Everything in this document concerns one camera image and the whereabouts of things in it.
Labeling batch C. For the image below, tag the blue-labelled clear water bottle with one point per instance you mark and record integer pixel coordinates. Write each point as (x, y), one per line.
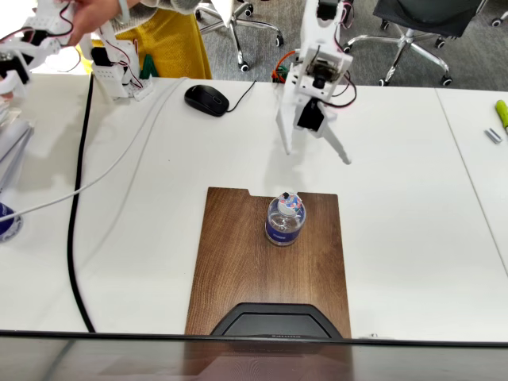
(282, 236)

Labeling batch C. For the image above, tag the yellow skirt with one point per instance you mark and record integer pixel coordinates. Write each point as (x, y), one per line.
(174, 47)

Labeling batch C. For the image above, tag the white leader arm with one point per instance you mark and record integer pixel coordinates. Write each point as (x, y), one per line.
(115, 79)

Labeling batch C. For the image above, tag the dark-seat office chair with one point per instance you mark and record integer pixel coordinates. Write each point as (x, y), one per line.
(424, 16)

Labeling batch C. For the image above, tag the pale jade bangle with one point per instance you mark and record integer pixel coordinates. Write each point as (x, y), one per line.
(124, 10)

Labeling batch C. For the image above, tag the office chair caster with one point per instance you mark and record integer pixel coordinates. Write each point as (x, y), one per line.
(498, 20)

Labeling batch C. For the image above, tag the blue-labelled bottle at edge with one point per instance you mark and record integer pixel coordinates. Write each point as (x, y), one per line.
(7, 226)

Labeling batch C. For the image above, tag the dark wooden board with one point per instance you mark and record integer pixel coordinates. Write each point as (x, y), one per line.
(238, 270)

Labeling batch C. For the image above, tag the small grey block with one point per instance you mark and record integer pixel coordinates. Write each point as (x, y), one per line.
(493, 136)

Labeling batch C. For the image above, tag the yellow-green marker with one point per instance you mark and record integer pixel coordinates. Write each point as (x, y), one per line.
(502, 115)

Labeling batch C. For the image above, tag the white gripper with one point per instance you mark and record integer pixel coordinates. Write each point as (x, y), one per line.
(309, 116)

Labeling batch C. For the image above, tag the person's left hand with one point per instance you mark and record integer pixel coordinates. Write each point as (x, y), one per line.
(93, 16)

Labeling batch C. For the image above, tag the black computer mouse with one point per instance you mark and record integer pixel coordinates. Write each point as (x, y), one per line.
(205, 99)

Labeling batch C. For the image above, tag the black Philips monitor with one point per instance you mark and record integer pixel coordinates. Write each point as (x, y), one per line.
(278, 321)

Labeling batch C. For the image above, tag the green clamp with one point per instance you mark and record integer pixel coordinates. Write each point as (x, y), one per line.
(148, 67)
(279, 75)

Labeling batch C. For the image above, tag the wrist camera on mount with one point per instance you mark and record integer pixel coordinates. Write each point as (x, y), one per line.
(319, 75)

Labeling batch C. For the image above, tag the office chair base centre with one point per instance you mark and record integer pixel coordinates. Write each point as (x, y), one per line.
(238, 31)

